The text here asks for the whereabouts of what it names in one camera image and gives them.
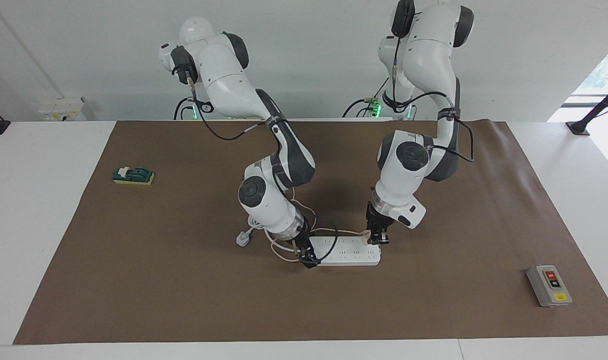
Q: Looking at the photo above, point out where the pink charging cable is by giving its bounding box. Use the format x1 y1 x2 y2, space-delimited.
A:
268 187 371 264

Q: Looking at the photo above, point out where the white power strip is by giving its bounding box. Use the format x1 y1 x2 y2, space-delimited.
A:
306 236 382 267

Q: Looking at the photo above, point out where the brown table mat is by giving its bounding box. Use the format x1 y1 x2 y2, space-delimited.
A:
13 120 608 345

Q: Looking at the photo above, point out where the white power cord with plug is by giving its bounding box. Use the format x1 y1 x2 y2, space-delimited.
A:
235 219 306 257

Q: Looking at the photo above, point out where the black base cable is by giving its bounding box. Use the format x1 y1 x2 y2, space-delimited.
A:
341 77 391 119
173 96 196 121

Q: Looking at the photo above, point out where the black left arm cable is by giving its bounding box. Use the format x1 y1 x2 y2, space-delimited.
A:
382 27 476 164

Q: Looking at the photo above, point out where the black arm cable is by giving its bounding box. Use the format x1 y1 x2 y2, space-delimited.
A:
173 64 346 264
382 27 476 164

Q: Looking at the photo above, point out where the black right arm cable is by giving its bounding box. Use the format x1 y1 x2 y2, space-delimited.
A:
173 64 346 264

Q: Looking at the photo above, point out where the grey on-off switch box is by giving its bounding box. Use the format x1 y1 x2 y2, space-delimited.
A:
526 265 573 308

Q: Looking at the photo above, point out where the white wall outlet box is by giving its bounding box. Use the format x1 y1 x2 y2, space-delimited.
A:
38 97 88 122

